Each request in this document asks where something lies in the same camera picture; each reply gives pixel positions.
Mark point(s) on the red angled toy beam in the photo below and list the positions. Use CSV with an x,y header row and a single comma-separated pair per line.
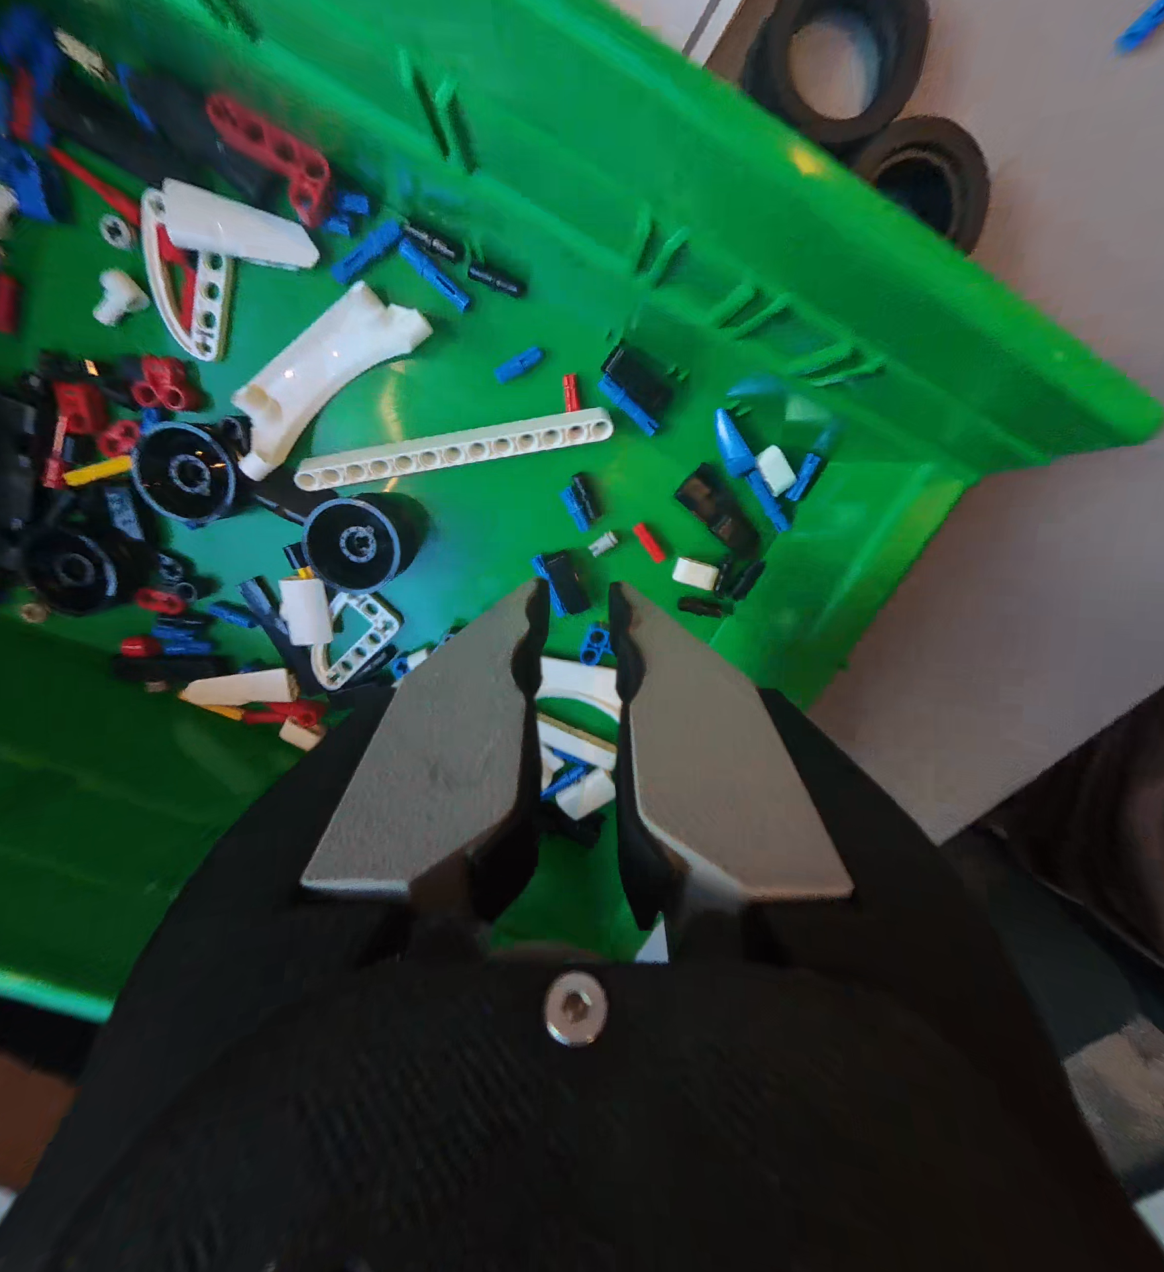
x,y
273,150

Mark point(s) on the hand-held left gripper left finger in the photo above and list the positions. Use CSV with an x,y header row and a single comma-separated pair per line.
x,y
433,776

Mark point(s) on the grey desk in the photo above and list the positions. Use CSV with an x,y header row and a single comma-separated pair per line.
x,y
1069,497

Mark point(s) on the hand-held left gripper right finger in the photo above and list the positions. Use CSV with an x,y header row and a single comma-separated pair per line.
x,y
722,786

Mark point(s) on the pile of toy pieces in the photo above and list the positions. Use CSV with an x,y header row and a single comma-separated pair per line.
x,y
194,478

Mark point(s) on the person's brown jacket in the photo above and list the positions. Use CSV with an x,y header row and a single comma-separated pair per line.
x,y
1119,776

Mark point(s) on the black office chair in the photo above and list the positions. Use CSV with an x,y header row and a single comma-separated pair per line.
x,y
1119,1073

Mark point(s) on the white curved toy panel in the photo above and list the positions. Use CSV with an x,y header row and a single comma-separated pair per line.
x,y
324,368

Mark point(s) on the green plastic bin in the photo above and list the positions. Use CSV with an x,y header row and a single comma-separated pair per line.
x,y
642,150

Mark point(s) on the black toy wheel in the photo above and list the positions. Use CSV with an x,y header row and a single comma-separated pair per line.
x,y
965,170
900,61

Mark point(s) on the blue connector pin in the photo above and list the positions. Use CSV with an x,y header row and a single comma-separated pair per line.
x,y
1150,25

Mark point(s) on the long white toy beam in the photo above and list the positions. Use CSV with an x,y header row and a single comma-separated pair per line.
x,y
454,454

